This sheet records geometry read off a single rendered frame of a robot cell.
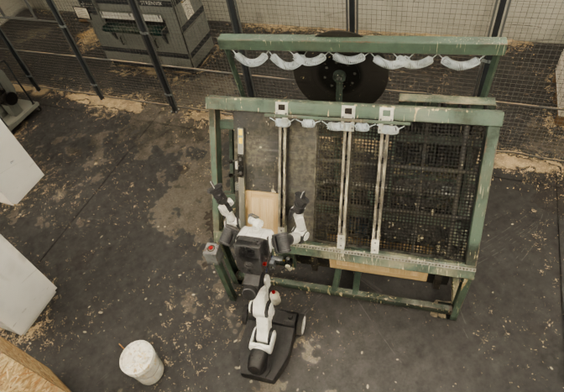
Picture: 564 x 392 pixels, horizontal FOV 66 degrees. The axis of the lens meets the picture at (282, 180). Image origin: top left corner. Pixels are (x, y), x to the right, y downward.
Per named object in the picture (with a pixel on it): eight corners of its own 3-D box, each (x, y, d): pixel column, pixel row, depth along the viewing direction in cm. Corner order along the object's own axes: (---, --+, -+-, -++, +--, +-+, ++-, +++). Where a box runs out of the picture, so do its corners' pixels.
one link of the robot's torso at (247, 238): (270, 284, 321) (268, 243, 305) (227, 277, 329) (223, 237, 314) (281, 261, 346) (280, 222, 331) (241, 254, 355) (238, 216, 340)
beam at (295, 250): (218, 237, 404) (213, 243, 394) (217, 225, 400) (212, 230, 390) (472, 273, 348) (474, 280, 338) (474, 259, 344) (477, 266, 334)
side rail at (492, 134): (463, 258, 346) (465, 264, 336) (485, 122, 311) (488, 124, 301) (474, 259, 344) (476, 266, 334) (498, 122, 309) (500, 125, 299)
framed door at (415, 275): (330, 265, 426) (330, 267, 424) (327, 232, 385) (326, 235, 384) (426, 279, 403) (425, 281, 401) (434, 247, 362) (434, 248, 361)
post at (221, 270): (230, 300, 442) (211, 261, 387) (232, 295, 445) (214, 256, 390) (235, 301, 440) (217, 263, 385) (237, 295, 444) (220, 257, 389)
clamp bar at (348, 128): (336, 244, 366) (331, 257, 344) (343, 103, 329) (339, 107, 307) (347, 246, 364) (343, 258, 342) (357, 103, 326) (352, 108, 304)
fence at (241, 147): (241, 232, 388) (239, 233, 385) (238, 127, 358) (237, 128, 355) (246, 232, 387) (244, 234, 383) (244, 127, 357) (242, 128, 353)
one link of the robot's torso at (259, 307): (268, 321, 361) (264, 282, 336) (248, 318, 366) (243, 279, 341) (274, 308, 373) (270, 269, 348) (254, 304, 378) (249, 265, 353)
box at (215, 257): (207, 263, 385) (202, 253, 372) (211, 253, 393) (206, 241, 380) (220, 266, 382) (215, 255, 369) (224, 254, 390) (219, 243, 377)
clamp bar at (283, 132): (278, 236, 379) (269, 248, 357) (279, 100, 342) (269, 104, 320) (289, 237, 377) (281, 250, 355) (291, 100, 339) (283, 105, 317)
